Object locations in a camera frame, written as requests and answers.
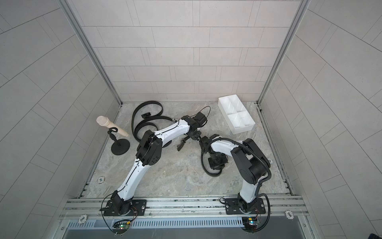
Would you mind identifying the long black belt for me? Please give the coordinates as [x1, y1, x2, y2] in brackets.
[193, 136, 228, 177]

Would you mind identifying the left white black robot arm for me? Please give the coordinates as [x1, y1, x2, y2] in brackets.
[110, 112, 207, 216]

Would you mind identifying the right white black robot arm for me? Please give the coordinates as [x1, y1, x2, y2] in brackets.
[199, 134, 272, 214]

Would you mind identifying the white compartment storage box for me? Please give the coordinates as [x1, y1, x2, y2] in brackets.
[218, 95, 255, 134]

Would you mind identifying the black stand with beige roll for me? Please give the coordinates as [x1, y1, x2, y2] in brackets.
[96, 116, 130, 155]

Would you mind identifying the black belt with silver buckle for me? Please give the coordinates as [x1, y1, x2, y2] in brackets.
[131, 101, 173, 142]

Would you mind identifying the right green circuit board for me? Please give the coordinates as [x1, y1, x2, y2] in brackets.
[242, 217, 259, 233]

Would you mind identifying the green circuit board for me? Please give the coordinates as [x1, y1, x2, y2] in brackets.
[242, 217, 259, 233]
[112, 220, 132, 235]

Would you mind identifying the floor white round sticker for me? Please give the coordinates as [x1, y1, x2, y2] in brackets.
[96, 176, 105, 184]

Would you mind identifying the right white round sticker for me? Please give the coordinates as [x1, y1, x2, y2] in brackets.
[285, 210, 294, 220]

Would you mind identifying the left green circuit board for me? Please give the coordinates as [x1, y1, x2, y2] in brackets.
[112, 220, 132, 235]

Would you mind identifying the left white round sticker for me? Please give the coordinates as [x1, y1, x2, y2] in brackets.
[78, 214, 88, 225]

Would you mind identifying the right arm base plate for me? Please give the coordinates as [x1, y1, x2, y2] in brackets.
[219, 198, 266, 215]

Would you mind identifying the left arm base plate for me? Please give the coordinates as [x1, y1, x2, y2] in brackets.
[100, 199, 147, 217]

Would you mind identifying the aluminium front rail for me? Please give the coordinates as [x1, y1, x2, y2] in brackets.
[58, 194, 309, 219]

